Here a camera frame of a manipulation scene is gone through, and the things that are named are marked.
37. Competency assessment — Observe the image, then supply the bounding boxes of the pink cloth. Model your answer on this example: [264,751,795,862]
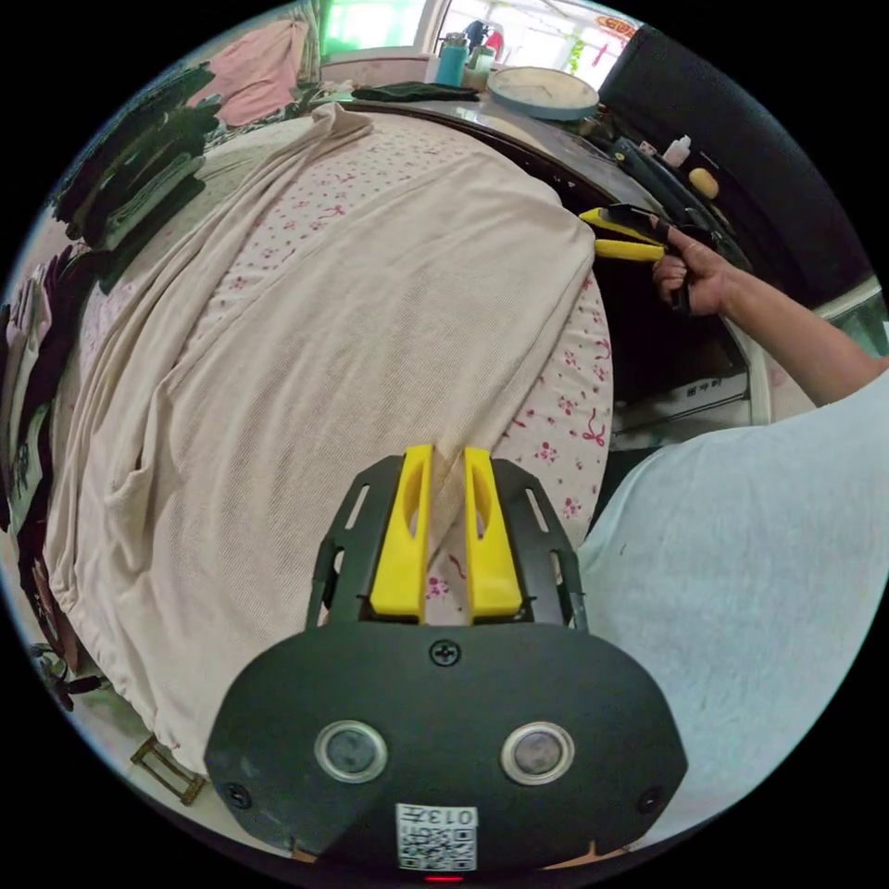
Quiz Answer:
[207,19,311,128]

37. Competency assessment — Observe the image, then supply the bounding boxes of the person's right forearm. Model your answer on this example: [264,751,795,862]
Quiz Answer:
[719,267,889,408]

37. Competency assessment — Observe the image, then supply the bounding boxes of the pile of clothes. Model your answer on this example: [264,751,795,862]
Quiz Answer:
[52,62,225,294]

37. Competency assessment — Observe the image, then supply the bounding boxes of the heap of dark printed clothes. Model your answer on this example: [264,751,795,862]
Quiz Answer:
[0,243,88,671]

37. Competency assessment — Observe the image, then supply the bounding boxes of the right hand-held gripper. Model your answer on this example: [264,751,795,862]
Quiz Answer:
[579,203,695,264]

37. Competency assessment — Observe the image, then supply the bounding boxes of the round white clock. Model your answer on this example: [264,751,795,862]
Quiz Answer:
[485,66,601,121]

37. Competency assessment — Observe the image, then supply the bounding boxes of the person's body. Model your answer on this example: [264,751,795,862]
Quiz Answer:
[578,373,889,850]

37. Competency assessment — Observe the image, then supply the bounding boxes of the pale green bottle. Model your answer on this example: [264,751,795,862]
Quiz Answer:
[463,45,498,93]

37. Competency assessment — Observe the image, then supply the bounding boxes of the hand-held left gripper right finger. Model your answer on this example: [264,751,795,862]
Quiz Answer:
[463,446,522,623]

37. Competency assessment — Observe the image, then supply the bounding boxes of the beige long pants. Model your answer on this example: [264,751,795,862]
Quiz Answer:
[41,104,598,773]

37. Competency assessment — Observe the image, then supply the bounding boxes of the person's right hand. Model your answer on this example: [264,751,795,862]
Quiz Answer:
[652,227,732,318]

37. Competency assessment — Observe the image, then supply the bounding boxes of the window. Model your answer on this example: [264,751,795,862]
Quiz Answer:
[319,0,640,70]

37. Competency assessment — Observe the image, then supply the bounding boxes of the teal bottle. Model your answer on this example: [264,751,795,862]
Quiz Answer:
[435,32,470,89]

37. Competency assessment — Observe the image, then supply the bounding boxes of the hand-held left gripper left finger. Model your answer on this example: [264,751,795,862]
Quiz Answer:
[369,444,434,623]

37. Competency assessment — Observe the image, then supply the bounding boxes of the dark green cloth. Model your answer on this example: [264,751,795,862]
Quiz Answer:
[350,81,482,105]

